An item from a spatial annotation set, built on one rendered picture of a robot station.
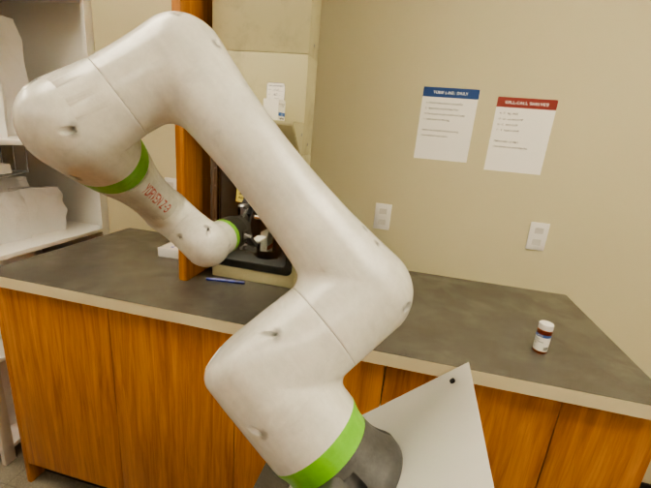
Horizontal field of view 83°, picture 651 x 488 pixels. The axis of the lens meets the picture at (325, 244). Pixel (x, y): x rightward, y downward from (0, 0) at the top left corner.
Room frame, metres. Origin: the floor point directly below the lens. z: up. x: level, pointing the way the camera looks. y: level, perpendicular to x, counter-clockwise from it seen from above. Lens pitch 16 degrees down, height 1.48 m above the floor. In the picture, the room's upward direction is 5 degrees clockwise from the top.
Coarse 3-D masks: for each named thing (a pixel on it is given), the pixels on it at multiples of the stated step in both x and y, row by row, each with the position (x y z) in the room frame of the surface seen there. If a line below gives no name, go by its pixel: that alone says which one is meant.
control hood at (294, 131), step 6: (276, 120) 1.13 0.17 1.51; (282, 126) 1.13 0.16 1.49; (288, 126) 1.12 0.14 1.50; (294, 126) 1.14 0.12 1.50; (300, 126) 1.20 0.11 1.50; (282, 132) 1.15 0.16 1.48; (288, 132) 1.14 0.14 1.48; (294, 132) 1.14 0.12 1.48; (300, 132) 1.20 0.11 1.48; (288, 138) 1.16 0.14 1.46; (294, 138) 1.16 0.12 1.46; (300, 138) 1.20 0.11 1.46; (294, 144) 1.17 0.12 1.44; (300, 144) 1.21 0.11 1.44; (300, 150) 1.21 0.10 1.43
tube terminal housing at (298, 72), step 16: (240, 64) 1.27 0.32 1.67; (256, 64) 1.26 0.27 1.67; (272, 64) 1.25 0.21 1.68; (288, 64) 1.24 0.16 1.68; (304, 64) 1.23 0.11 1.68; (256, 80) 1.26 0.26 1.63; (272, 80) 1.25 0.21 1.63; (288, 80) 1.24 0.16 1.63; (304, 80) 1.23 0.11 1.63; (256, 96) 1.26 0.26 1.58; (288, 96) 1.24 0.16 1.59; (304, 96) 1.23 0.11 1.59; (288, 112) 1.24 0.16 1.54; (304, 112) 1.23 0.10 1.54; (304, 128) 1.24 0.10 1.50; (304, 144) 1.25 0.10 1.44; (304, 160) 1.26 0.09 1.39; (224, 272) 1.28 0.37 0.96; (240, 272) 1.27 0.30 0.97; (256, 272) 1.26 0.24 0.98
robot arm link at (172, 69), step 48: (144, 48) 0.50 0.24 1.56; (192, 48) 0.51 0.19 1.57; (144, 96) 0.49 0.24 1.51; (192, 96) 0.49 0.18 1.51; (240, 96) 0.51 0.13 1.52; (240, 144) 0.48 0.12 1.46; (288, 144) 0.50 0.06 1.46; (240, 192) 0.50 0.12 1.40; (288, 192) 0.46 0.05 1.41; (288, 240) 0.45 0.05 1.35; (336, 240) 0.44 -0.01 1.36; (336, 288) 0.41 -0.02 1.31; (384, 288) 0.41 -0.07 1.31; (336, 336) 0.38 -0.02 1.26; (384, 336) 0.41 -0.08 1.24
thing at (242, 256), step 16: (224, 176) 1.27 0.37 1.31; (224, 192) 1.27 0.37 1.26; (224, 208) 1.27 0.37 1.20; (256, 224) 1.25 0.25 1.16; (272, 240) 1.23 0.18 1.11; (240, 256) 1.26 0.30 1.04; (256, 256) 1.25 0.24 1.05; (272, 256) 1.23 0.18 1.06; (272, 272) 1.23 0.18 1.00; (288, 272) 1.22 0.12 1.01
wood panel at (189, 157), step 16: (176, 0) 1.22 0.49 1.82; (192, 0) 1.28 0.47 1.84; (208, 0) 1.37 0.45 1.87; (208, 16) 1.37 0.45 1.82; (176, 128) 1.22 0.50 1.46; (176, 144) 1.22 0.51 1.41; (192, 144) 1.26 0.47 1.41; (176, 160) 1.22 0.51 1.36; (192, 160) 1.26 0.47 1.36; (208, 160) 1.37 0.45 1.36; (176, 176) 1.22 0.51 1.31; (192, 176) 1.26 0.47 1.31; (208, 176) 1.37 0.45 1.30; (192, 192) 1.26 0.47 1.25; (208, 192) 1.37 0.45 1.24; (208, 208) 1.37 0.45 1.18; (192, 272) 1.25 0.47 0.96
